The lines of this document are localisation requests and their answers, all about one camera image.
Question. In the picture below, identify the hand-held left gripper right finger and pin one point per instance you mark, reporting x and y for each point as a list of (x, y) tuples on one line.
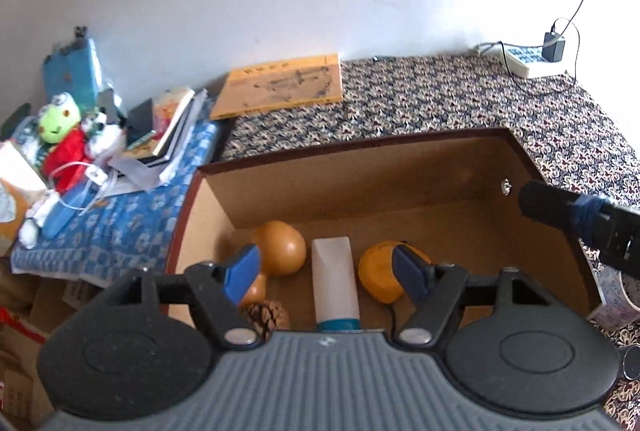
[(412, 273)]

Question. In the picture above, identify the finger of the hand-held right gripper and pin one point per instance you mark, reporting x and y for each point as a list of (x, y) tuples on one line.
[(547, 206)]

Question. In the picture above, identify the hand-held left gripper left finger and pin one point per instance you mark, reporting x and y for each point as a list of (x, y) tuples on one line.
[(242, 273)]

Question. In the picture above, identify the orange round tape measure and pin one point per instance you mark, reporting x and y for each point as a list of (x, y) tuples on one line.
[(377, 276)]

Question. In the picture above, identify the brown pinecone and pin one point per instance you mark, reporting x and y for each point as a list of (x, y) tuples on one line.
[(265, 318)]

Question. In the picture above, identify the white tube with blue cap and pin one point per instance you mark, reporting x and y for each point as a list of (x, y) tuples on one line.
[(332, 276)]

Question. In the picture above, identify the brown cardboard box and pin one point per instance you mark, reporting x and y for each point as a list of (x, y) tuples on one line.
[(375, 181)]

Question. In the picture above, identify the orange wooden gourd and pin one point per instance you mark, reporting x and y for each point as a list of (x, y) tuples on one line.
[(282, 248)]

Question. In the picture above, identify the white printed tape roll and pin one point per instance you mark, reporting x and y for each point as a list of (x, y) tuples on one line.
[(612, 296)]

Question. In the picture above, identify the blue patterned cloth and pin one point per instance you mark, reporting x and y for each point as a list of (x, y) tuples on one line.
[(130, 221)]

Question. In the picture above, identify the white power strip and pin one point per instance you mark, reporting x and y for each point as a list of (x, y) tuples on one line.
[(525, 58)]

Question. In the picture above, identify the black power adapter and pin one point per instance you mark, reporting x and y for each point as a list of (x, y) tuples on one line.
[(555, 46)]

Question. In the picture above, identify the stack of books and papers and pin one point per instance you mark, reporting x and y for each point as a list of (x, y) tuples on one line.
[(165, 126)]

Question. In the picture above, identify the blue flat packet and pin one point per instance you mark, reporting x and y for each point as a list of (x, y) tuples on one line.
[(65, 213)]

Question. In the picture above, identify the yellow book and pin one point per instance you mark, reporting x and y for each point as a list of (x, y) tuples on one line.
[(280, 86)]

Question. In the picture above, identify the white plush toy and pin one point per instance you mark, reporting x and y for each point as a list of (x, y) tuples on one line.
[(105, 131)]

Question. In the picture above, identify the brown cardboard cartons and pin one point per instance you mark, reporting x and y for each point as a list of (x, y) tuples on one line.
[(30, 361)]

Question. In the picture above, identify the green frog plush toy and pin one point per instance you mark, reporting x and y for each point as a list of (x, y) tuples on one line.
[(57, 123)]

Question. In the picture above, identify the orange and white tissue box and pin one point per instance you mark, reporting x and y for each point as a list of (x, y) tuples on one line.
[(15, 191)]

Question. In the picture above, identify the blue box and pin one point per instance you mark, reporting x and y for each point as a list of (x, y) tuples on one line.
[(70, 71)]

